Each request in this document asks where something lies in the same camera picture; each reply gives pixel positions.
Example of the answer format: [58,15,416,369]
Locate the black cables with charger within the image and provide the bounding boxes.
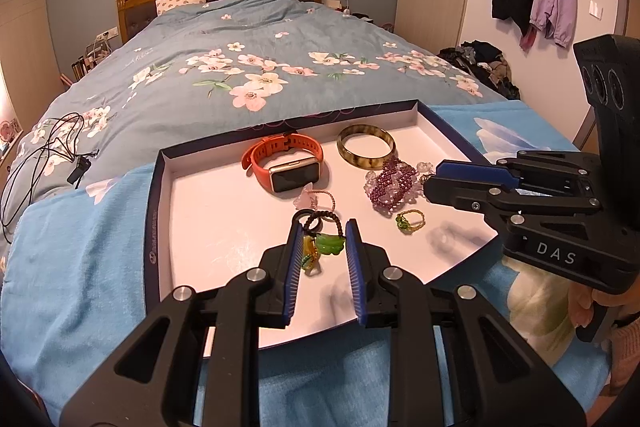
[0,113,101,243]

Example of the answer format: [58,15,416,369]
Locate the grey-blue floral duvet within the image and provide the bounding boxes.
[0,0,521,238]

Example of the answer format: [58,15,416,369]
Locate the amber bangle bracelet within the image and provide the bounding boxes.
[336,123,396,170]

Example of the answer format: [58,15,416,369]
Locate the pink bead bracelet with pendant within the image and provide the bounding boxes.
[294,188,337,211]

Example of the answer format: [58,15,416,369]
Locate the pile of dark clothes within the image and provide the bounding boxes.
[437,39,521,100]

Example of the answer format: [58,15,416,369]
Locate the clear crystal bead bracelet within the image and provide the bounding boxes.
[364,161,438,202]

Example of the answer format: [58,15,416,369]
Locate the shallow navy box tray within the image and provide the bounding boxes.
[142,99,501,350]

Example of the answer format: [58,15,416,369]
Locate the floral print pillow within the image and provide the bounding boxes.
[155,0,209,16]

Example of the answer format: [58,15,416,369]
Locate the green gold bead ring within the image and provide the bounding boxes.
[395,208,426,234]

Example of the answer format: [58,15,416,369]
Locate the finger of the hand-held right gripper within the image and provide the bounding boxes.
[435,150,601,194]
[424,177,603,228]

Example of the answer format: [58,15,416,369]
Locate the black cord green pendant bracelet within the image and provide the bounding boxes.
[301,211,348,258]

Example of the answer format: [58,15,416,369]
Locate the bedside table clutter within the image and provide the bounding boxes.
[70,39,113,80]

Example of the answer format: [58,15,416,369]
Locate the dark bedside items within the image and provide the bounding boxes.
[350,9,396,32]

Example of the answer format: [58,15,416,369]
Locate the person's right forearm pink sleeve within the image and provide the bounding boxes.
[606,314,640,395]

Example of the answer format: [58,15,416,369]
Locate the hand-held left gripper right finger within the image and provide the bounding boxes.
[344,218,587,427]

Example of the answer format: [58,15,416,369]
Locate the person's right hand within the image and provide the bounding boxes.
[570,282,640,328]

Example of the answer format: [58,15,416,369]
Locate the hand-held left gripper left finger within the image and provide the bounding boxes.
[60,219,306,427]

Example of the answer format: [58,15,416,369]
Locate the yellow green pendant ring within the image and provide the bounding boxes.
[300,234,323,277]

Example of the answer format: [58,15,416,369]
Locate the pink patterned box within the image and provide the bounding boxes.
[0,118,23,155]

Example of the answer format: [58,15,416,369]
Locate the light blue floral towel blanket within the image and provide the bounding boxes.
[0,99,616,427]

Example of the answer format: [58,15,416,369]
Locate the garnet bead bracelet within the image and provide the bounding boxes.
[370,157,420,215]

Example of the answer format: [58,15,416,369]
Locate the orange smartwatch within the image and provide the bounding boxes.
[241,132,332,194]

